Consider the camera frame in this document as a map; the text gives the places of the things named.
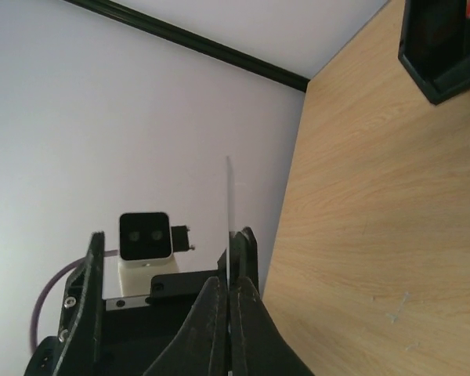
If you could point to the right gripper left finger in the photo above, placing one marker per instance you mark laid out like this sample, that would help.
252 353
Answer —
199 348

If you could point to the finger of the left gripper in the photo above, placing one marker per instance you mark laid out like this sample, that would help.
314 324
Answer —
78 348
244 258

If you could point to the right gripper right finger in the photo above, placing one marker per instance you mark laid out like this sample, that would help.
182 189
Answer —
257 348

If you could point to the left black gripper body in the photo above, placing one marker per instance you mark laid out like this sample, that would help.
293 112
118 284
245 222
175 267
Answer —
131 339

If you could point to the black VIP card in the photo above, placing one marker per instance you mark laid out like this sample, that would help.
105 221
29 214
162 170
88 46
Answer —
230 219

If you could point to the left black bin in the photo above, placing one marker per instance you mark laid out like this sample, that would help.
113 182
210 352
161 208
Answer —
434 47

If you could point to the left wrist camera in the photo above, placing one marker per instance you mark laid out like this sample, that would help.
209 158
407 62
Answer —
148 243

